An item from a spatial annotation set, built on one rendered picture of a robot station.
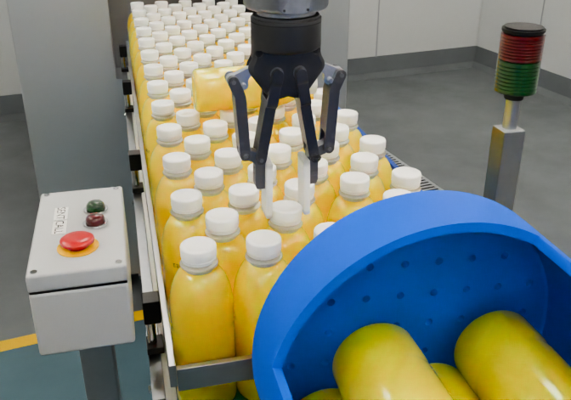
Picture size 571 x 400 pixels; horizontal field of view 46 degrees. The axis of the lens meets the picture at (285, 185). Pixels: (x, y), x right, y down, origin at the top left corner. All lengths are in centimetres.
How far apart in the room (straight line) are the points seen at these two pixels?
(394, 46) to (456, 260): 496
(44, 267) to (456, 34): 526
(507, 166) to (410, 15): 445
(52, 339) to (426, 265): 40
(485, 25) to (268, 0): 522
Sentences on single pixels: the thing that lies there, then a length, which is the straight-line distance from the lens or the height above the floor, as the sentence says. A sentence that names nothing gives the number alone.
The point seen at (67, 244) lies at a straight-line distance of 75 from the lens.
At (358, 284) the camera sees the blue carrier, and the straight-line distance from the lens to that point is 57.
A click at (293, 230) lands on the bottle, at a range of 80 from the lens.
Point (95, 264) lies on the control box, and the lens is 73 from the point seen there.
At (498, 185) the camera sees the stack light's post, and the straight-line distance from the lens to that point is 114.
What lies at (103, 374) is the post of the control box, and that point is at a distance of 90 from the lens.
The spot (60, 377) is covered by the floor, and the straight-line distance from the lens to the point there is 236.
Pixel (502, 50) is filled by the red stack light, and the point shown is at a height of 123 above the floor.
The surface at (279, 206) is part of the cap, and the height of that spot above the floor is 111.
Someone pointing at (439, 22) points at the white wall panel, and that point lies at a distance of 570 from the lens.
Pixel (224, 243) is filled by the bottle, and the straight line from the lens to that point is 79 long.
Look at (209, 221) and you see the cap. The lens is 78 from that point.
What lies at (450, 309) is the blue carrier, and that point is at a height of 112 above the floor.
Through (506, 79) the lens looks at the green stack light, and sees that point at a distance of 108.
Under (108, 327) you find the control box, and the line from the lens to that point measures 76.
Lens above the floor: 147
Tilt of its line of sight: 25 degrees down
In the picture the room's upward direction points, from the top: straight up
